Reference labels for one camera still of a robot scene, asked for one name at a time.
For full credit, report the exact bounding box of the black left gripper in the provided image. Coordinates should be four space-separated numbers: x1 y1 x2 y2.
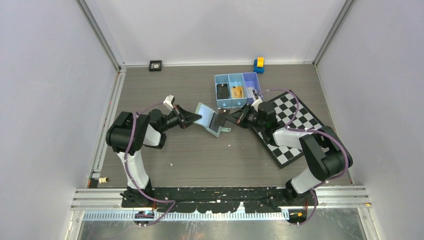
159 104 202 133

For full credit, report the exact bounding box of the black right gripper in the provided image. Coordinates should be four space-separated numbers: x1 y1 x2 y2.
225 103 266 131

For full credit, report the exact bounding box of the black VIP card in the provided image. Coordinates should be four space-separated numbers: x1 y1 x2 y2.
218 108 231 116

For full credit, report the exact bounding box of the mint green card holder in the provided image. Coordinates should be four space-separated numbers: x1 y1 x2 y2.
194 102 232 138

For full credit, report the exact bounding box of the dark grey card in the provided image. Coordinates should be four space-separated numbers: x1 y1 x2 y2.
209 112 226 132

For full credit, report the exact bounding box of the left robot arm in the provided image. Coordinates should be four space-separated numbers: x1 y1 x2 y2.
105 104 202 207

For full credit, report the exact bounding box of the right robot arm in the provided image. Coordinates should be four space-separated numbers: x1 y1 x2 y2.
225 102 353 205

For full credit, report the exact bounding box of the orange card in tray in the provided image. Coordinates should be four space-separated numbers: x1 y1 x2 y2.
230 85 246 99

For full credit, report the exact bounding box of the black card in tray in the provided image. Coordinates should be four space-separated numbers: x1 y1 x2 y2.
216 83 231 100

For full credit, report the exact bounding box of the blue three-compartment tray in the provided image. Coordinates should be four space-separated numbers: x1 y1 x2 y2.
214 72 261 109

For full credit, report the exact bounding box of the black white checkerboard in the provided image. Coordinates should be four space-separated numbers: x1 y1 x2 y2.
249 89 332 170

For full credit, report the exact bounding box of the blue yellow toy block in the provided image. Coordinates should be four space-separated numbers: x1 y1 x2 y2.
253 57 265 74

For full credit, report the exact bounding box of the small black square box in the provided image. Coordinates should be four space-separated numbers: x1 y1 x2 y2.
148 60 163 72

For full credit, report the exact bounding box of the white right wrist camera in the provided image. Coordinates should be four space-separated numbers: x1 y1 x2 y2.
251 89 263 111

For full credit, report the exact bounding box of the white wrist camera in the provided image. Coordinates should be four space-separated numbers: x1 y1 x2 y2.
251 89 263 111
162 95 175 112

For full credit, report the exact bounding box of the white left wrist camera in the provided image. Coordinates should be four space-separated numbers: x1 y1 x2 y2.
162 95 175 112

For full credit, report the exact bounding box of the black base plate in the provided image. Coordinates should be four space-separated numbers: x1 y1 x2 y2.
120 186 315 214

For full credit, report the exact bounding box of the aluminium frame rail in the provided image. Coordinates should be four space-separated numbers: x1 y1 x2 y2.
70 185 373 211

